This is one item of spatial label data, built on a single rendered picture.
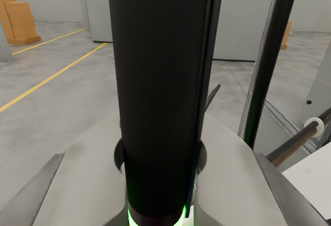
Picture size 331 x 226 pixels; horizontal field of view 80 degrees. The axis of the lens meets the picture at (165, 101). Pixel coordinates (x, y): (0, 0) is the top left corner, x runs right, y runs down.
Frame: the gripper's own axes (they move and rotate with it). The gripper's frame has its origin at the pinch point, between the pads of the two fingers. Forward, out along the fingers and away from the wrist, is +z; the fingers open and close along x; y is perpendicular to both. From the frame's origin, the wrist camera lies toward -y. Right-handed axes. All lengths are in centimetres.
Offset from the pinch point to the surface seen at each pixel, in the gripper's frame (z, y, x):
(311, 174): 19.4, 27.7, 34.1
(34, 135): 193, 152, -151
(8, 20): 686, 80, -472
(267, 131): 90, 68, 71
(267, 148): 85, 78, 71
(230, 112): 251, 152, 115
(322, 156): 21.5, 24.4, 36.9
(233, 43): 523, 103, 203
